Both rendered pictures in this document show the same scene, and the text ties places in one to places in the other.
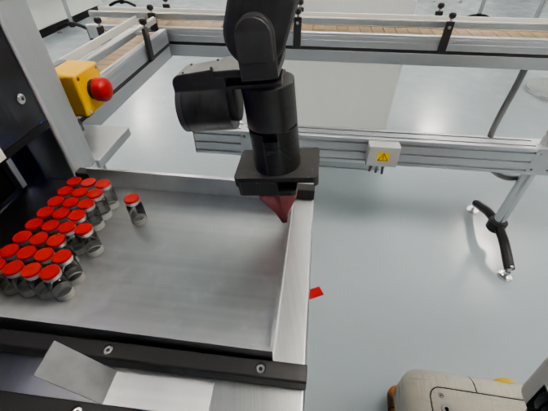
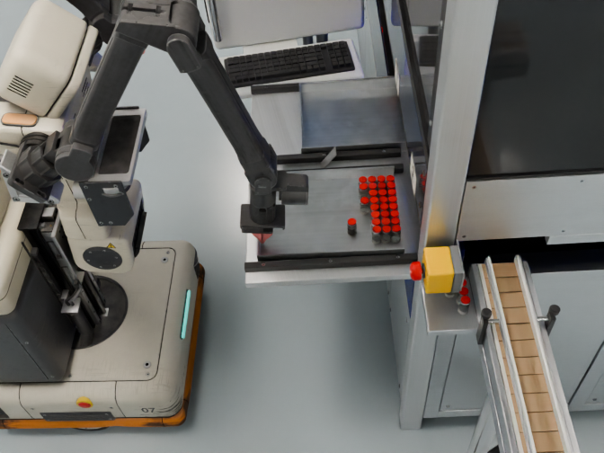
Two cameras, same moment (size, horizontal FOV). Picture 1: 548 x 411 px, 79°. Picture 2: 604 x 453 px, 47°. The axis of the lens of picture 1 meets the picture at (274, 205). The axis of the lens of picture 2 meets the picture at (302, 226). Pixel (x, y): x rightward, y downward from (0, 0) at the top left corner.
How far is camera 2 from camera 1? 1.67 m
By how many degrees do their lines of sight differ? 87
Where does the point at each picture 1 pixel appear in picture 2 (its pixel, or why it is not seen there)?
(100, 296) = (346, 192)
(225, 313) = not seen: hidden behind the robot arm
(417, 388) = (164, 377)
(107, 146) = (426, 299)
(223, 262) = (292, 217)
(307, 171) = (246, 207)
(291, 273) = not seen: hidden behind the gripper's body
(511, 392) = (86, 386)
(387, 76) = not seen: outside the picture
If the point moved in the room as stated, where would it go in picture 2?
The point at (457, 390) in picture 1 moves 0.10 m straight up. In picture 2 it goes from (131, 381) to (123, 366)
